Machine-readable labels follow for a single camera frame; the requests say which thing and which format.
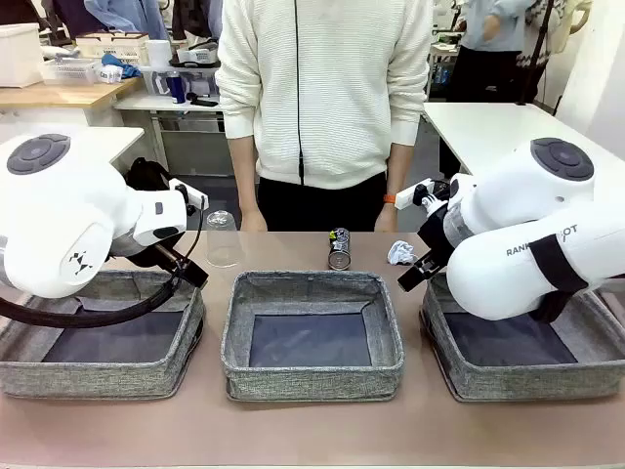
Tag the orange wristband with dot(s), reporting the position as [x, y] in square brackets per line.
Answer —
[389, 198]

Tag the dark hanging jacket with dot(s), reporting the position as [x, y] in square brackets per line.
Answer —
[195, 19]

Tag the blue cloth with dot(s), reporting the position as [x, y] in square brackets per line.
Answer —
[127, 66]

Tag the blue bottle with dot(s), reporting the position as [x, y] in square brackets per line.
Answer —
[177, 88]

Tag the clear plastic container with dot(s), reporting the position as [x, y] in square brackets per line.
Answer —
[200, 78]

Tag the small white labelled box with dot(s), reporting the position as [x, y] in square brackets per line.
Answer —
[110, 74]

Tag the person's left hand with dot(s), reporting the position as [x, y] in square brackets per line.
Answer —
[387, 220]

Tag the person in white sweater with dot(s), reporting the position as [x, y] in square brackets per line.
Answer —
[332, 98]

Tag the person in light blue top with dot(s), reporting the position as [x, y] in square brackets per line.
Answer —
[488, 49]

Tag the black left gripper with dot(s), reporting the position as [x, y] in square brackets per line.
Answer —
[146, 251]

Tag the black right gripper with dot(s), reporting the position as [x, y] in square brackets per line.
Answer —
[442, 234]

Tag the person's right forearm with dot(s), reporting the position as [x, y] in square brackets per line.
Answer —
[244, 171]

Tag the black tripod pole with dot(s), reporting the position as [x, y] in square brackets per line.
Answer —
[537, 49]

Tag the person's right hand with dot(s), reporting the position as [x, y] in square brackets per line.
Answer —
[254, 222]

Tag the grey fabric basket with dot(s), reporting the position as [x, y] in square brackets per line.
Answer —
[312, 381]
[97, 378]
[527, 383]

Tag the crushed black drink can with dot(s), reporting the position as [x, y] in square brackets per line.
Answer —
[339, 251]

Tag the wooden top table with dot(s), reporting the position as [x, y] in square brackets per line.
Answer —
[58, 98]

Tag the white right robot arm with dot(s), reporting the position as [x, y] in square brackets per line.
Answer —
[527, 229]

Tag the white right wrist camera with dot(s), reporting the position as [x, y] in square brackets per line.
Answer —
[407, 198]

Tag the white storage box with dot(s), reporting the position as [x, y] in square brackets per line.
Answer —
[19, 54]

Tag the white mesh plastic basket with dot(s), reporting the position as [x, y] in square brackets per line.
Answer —
[68, 71]

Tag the black backpack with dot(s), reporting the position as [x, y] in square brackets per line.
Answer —
[146, 173]

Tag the white device with black trim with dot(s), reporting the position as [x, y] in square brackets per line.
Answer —
[200, 56]

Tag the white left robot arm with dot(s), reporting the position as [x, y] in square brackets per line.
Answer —
[58, 220]

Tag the clear plastic cup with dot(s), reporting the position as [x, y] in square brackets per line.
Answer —
[223, 244]

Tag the white paper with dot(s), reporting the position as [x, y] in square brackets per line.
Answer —
[401, 253]

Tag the white desk with cabinet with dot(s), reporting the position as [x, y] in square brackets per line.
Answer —
[190, 137]

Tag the person's left forearm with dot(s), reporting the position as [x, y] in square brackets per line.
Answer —
[400, 166]

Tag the black tool on desk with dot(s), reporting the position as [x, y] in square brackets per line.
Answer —
[202, 101]

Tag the beige slotted crate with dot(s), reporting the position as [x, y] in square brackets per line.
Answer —
[112, 46]

